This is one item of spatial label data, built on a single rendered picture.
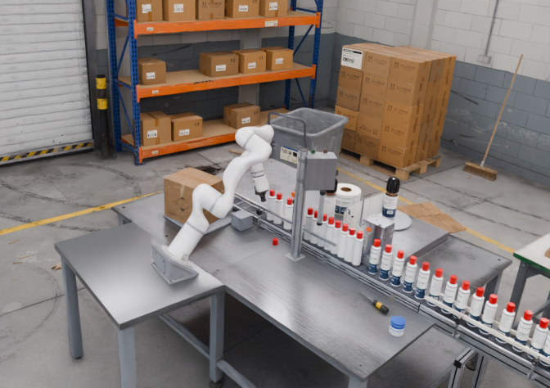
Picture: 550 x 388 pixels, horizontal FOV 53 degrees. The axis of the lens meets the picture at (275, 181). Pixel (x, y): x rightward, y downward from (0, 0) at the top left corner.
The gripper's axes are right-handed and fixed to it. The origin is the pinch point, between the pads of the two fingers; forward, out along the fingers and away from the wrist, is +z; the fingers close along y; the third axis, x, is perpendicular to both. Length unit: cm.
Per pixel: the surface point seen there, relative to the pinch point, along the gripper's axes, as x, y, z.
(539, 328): -168, -3, 57
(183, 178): 26, -38, -24
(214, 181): 12.8, -25.8, -18.5
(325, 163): -68, -10, -23
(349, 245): -68, -3, 26
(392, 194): -58, 57, 13
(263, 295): -51, -56, 36
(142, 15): 270, 113, -173
